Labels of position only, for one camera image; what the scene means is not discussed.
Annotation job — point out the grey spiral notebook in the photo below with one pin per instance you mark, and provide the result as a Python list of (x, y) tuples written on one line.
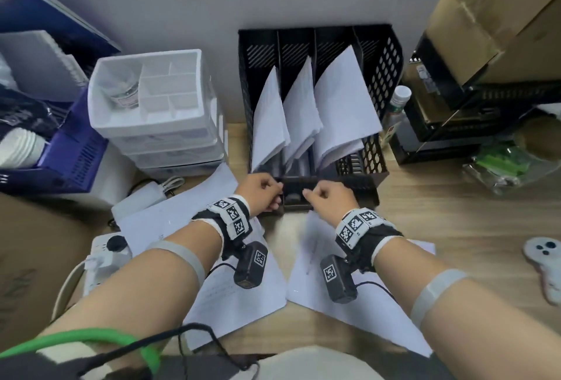
[(35, 64)]

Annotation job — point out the large brown cardboard box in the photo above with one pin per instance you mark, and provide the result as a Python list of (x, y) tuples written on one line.
[(504, 16)]

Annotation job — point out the wooden table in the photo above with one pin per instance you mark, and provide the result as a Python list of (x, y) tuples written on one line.
[(460, 217)]

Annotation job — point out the glass jar with cork lid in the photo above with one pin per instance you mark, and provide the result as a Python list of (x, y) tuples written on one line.
[(504, 165)]

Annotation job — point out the clear plastic bag dark contents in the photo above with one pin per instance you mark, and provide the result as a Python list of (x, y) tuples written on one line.
[(26, 112)]

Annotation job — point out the person's left forearm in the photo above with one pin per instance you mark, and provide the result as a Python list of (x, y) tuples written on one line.
[(131, 287)]

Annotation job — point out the person's right forearm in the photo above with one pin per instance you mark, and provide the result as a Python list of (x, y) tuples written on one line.
[(473, 318)]

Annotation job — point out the person's right hand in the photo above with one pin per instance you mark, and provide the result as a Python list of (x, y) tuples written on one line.
[(333, 202)]

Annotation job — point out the white power strip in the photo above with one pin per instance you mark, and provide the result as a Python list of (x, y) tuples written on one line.
[(101, 261)]

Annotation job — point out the open brown cardboard box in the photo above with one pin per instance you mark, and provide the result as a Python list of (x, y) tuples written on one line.
[(30, 261)]

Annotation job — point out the white box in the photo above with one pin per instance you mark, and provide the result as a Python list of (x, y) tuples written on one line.
[(109, 182)]

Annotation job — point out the white handheld controller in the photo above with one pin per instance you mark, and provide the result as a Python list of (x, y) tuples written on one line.
[(545, 257)]

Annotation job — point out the black letter trays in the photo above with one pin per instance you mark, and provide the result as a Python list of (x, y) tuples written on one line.
[(438, 147)]

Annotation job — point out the person's left hand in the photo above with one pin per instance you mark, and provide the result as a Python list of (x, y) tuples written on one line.
[(260, 191)]

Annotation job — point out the stack of white paper cups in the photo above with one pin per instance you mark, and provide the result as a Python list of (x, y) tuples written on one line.
[(22, 147)]

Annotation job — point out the small clear jar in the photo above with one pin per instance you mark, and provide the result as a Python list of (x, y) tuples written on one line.
[(125, 92)]

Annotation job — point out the clear bottle white cap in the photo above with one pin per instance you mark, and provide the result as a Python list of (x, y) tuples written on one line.
[(396, 106)]

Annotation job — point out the black marker wristband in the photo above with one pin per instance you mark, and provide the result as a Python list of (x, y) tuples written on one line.
[(364, 230), (228, 217)]

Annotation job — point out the white drawer organiser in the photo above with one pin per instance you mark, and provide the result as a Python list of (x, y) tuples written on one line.
[(162, 138)]

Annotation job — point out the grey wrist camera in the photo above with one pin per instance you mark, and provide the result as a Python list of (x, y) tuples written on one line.
[(337, 279), (250, 266)]

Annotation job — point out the white papers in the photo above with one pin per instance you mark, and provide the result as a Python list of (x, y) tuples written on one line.
[(372, 305)]

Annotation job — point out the black mesh file organizer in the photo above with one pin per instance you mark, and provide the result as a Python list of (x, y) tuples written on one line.
[(385, 64)]

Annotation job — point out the white shirt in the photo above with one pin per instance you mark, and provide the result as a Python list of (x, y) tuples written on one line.
[(315, 364)]

